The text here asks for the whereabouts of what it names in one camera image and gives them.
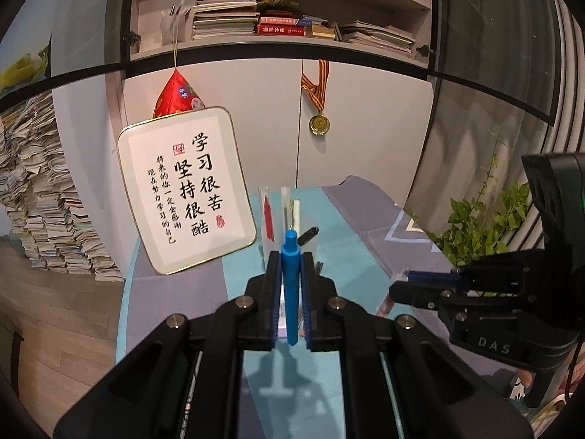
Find patterned white pink pen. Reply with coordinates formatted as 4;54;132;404
376;271;408;318

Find black marker pen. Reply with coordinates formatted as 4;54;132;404
298;226;319;247

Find blue pen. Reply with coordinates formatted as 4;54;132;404
280;230;301;346

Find green patterned pen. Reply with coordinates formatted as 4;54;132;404
291;199;301;237

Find red pen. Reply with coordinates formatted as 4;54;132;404
260;186;275;242

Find teal grey table cloth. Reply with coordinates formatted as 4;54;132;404
116;176;452;438

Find green potted plant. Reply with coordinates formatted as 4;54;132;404
405;129;532;267

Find frosted plastic pen cup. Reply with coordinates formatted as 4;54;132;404
258;209;321;285

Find gold medal with ribbon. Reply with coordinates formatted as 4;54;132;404
301;60;331;137

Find framed calligraphy sign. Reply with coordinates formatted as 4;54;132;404
118;107;257;275

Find pile of stacked papers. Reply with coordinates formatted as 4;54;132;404
1;91;124;282

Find right stack of books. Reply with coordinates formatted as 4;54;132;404
339;20;415;55

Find stack of books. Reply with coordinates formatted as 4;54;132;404
191;0;260;40
339;20;415;55

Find grey bookshelf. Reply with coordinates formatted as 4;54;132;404
130;0;432;76

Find red hanging pouch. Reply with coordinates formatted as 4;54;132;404
153;70;205;118

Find red books on shelf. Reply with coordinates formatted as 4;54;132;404
256;16;306;37

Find left stack of books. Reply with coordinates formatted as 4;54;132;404
191;0;260;40

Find clear holder on shelf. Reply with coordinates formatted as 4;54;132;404
160;0;190;46

